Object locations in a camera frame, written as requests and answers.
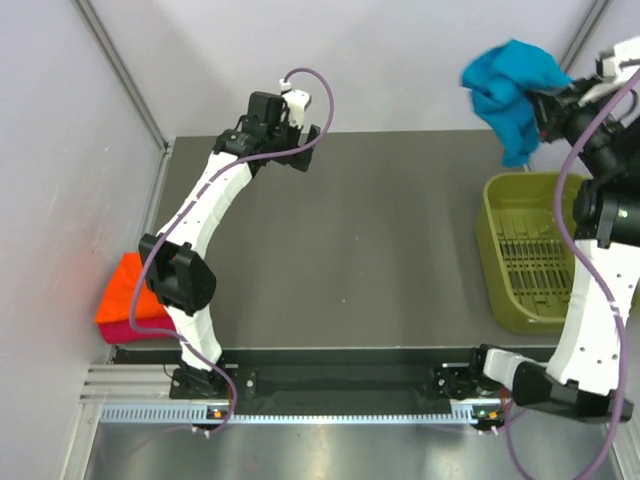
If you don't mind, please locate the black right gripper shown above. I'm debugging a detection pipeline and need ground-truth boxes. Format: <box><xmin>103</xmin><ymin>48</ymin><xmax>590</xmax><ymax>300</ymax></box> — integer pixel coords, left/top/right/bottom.
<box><xmin>522</xmin><ymin>70</ymin><xmax>618</xmax><ymax>174</ymax></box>

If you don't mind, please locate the blue t shirt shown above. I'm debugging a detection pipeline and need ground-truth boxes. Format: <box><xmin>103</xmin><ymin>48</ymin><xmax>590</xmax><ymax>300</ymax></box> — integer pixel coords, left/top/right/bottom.
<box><xmin>461</xmin><ymin>39</ymin><xmax>572</xmax><ymax>168</ymax></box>

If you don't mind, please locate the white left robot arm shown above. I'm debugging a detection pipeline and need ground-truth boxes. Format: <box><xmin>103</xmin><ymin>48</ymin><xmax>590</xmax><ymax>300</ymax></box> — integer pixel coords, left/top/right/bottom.
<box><xmin>139</xmin><ymin>85</ymin><xmax>312</xmax><ymax>399</ymax></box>

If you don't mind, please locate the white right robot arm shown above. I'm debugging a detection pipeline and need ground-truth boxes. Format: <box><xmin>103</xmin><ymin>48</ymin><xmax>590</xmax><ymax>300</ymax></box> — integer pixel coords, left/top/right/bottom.
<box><xmin>466</xmin><ymin>76</ymin><xmax>639</xmax><ymax>423</ymax></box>

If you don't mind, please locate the olive green plastic basket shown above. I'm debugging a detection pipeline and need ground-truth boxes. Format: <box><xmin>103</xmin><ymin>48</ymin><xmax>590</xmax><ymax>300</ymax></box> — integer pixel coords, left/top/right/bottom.
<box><xmin>475</xmin><ymin>172</ymin><xmax>574</xmax><ymax>335</ymax></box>

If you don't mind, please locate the orange folded t shirt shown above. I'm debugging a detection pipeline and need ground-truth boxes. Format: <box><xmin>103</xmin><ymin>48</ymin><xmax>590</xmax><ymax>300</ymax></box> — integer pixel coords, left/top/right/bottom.
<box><xmin>95</xmin><ymin>252</ymin><xmax>167</xmax><ymax>325</ymax></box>

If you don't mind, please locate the pink folded t shirt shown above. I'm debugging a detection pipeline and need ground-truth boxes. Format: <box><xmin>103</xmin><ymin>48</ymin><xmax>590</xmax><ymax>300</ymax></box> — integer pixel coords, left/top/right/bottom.
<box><xmin>97</xmin><ymin>316</ymin><xmax>175</xmax><ymax>345</ymax></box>

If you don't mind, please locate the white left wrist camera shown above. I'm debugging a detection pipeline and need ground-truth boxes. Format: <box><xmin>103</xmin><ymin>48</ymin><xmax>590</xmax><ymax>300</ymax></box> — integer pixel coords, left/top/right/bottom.
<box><xmin>279</xmin><ymin>78</ymin><xmax>312</xmax><ymax>130</ymax></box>

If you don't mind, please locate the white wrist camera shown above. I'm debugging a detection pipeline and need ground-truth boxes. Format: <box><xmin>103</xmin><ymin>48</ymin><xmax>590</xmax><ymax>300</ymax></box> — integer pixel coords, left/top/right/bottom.
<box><xmin>279</xmin><ymin>78</ymin><xmax>312</xmax><ymax>130</ymax></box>
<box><xmin>596</xmin><ymin>36</ymin><xmax>640</xmax><ymax>85</ymax></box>

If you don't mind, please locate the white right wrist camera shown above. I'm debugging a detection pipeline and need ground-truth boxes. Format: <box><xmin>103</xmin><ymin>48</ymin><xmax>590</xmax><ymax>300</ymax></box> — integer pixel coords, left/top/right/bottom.
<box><xmin>596</xmin><ymin>36</ymin><xmax>640</xmax><ymax>85</ymax></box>

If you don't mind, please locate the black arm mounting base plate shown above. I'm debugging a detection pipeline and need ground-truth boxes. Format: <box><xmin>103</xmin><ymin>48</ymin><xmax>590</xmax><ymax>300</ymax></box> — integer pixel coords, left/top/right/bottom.
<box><xmin>110</xmin><ymin>345</ymin><xmax>531</xmax><ymax>416</ymax></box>

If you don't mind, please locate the aluminium frame rail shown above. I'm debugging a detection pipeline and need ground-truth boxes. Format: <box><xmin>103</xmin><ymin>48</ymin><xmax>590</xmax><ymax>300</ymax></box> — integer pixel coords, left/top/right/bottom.
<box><xmin>80</xmin><ymin>364</ymin><xmax>177</xmax><ymax>403</ymax></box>

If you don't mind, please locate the grey slotted cable duct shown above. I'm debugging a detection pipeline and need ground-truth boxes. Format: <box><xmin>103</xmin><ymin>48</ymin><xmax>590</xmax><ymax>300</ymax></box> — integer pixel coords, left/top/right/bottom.
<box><xmin>100</xmin><ymin>402</ymin><xmax>503</xmax><ymax>425</ymax></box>

